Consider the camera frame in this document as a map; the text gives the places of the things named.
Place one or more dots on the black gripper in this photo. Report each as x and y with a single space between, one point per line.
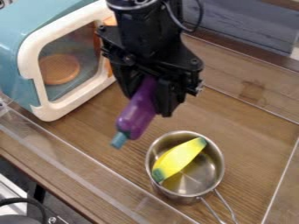
143 46

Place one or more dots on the purple toy eggplant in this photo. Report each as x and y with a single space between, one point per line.
138 114

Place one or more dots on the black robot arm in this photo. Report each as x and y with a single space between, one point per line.
145 4

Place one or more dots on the blue toy microwave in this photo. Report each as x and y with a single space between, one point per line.
53 69

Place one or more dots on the yellow toy banana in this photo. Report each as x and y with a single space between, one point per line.
177 158

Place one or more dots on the clear acrylic barrier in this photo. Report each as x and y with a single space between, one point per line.
105 197

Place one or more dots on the silver pot with wire handle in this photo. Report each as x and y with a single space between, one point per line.
199 178

